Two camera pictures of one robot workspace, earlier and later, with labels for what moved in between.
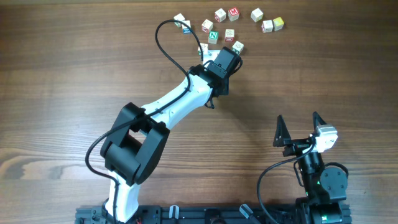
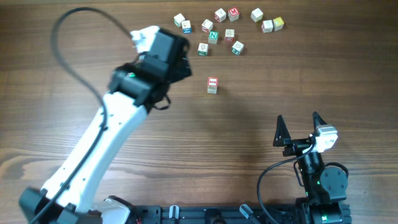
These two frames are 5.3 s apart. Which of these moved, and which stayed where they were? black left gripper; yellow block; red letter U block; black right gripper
Moved: black left gripper
Stayed: yellow block; red letter U block; black right gripper
